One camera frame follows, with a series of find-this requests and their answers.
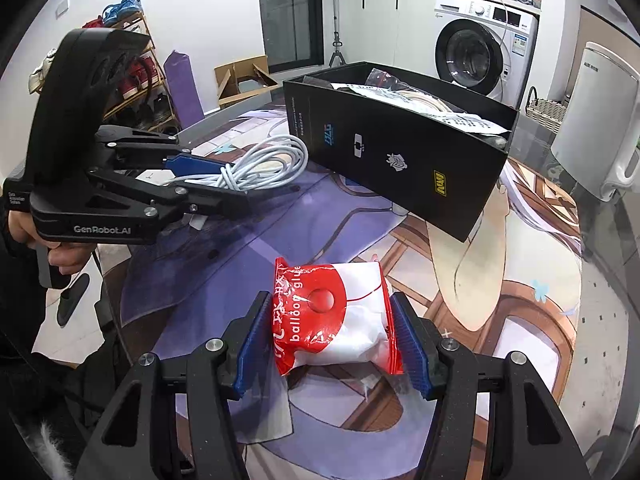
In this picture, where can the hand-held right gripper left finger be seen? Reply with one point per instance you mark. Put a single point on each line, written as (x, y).
(250, 355)

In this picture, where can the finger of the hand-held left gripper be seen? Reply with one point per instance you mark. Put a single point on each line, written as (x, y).
(200, 200)
(200, 164)

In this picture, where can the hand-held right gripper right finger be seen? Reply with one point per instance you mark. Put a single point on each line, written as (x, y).
(412, 350)

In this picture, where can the red and white packet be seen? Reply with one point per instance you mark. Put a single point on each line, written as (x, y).
(345, 325)

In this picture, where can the black cardboard box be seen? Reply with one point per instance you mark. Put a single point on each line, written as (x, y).
(400, 160)

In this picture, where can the white printed mask packet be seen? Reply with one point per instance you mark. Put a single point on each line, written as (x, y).
(470, 122)

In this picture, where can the person's left forearm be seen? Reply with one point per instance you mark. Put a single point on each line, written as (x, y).
(17, 300)

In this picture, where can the person's left hand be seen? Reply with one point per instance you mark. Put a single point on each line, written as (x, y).
(70, 258)

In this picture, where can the wooden shoe rack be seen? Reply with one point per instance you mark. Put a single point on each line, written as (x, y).
(162, 110)

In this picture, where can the purple rolled mat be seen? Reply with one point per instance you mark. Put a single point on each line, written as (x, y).
(182, 85)

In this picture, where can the brown cardboard box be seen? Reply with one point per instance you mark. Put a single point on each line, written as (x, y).
(235, 80)

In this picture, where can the red shoes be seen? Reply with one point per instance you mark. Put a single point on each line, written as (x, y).
(142, 72)

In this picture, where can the printed desk mat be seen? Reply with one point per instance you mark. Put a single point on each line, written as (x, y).
(350, 230)

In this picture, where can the dark slipper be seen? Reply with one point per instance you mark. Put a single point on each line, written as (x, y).
(70, 305)

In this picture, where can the blue shoes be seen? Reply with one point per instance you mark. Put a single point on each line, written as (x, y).
(120, 7)

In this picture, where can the glass sliding door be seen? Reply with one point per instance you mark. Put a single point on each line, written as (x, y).
(290, 10)

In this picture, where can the black fur-trimmed clothing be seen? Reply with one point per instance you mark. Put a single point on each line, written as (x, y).
(60, 410)

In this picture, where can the mop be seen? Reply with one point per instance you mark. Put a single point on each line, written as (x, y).
(336, 20)

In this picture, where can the white kitchen cabinets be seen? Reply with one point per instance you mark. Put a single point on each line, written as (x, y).
(380, 30)

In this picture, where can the wicker basket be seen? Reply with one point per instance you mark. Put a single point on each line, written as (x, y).
(547, 110)

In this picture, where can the white washing machine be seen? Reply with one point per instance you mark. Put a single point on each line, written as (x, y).
(470, 55)

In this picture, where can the white electric kettle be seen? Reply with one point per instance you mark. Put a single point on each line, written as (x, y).
(595, 120)

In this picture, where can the clothes pile on washer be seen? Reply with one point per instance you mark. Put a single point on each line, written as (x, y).
(525, 1)

